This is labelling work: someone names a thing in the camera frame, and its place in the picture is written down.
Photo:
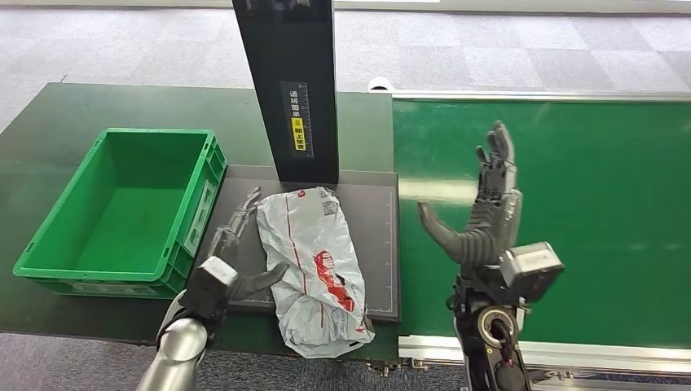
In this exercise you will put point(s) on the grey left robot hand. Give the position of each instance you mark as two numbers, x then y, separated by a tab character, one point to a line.
253	282

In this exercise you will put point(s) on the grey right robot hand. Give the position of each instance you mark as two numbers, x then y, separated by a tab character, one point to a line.
491	221

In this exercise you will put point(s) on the white plastic mailer package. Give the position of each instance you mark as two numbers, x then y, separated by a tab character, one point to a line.
313	270

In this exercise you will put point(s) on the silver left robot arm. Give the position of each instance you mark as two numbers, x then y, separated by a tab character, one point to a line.
175	345

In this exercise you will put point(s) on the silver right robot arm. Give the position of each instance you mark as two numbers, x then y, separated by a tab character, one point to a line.
488	334

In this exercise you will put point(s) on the green conveyor belt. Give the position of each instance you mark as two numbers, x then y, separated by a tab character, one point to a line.
604	178

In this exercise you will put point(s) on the green plastic crate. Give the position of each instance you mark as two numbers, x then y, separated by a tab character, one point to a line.
124	216

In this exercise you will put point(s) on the yellow and black column label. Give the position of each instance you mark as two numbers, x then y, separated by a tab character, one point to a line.
298	127

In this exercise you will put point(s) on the black scanner column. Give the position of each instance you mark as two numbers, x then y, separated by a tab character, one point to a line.
291	65

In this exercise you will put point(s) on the dark green table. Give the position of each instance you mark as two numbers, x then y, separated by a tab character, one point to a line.
65	113

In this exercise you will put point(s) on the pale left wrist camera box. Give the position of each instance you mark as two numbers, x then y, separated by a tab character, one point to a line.
210	286

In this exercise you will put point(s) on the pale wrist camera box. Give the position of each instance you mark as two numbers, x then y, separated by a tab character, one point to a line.
210	286
532	270

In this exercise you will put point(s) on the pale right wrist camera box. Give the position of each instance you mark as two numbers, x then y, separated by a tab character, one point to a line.
532	270

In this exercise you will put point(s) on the black scanner base plate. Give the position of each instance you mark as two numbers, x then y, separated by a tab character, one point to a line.
372	243

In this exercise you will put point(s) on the silver conveyor frame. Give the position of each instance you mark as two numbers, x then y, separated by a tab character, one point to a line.
594	359

